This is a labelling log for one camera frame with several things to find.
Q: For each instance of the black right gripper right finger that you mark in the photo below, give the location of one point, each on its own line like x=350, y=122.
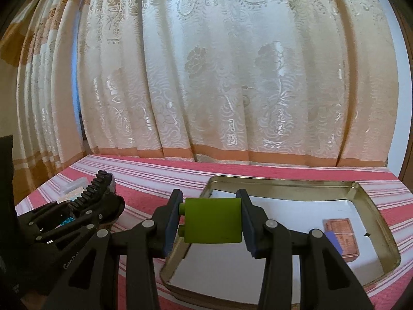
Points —
x=326, y=281

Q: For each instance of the lime green block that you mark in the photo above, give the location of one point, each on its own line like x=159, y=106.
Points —
x=211, y=221

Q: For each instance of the gold metal tray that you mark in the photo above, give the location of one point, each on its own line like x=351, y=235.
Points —
x=226, y=276

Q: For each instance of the red striped tablecloth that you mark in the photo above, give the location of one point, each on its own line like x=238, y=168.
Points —
x=146, y=184

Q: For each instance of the cream patterned curtain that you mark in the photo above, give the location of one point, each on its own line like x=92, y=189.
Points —
x=302, y=82

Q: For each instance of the black toothed gear toy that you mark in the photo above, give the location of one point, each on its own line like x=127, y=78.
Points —
x=102, y=183

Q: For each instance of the orange side curtain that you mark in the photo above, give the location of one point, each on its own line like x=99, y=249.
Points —
x=37, y=106

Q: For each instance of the copper brown small box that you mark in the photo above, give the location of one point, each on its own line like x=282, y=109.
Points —
x=344, y=232

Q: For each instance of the cyan building brick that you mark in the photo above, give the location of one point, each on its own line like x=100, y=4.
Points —
x=67, y=221

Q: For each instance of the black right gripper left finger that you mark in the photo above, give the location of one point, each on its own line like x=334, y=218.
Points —
x=91, y=281

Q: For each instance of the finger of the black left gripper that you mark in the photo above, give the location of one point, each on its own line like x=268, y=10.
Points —
x=104, y=213
x=46, y=217

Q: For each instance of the dark blue block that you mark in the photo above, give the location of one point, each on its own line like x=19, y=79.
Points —
x=334, y=241

